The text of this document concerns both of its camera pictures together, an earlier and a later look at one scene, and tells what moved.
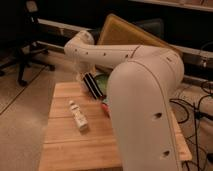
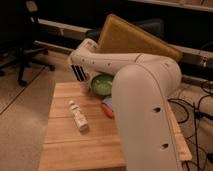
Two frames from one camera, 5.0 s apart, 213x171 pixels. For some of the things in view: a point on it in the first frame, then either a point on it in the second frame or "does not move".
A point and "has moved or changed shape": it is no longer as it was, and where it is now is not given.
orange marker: x=106 y=110 does not move
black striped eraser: x=92 y=85 has moved or changed shape
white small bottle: x=78 y=116 does not move
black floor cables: x=197 y=116 does not move
